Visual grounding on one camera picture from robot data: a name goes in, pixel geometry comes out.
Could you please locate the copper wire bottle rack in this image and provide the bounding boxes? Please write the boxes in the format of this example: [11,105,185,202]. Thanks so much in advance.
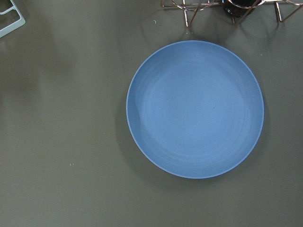
[160,0,303,27]

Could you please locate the dark drink bottle front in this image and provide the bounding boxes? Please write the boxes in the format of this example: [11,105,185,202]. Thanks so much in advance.
[223,0,255,18]

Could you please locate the blue round plate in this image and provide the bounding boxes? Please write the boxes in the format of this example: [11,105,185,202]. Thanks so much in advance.
[126,40,265,179]

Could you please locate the white cup rack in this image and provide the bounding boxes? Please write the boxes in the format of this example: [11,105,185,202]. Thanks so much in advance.
[0,0,26,38]

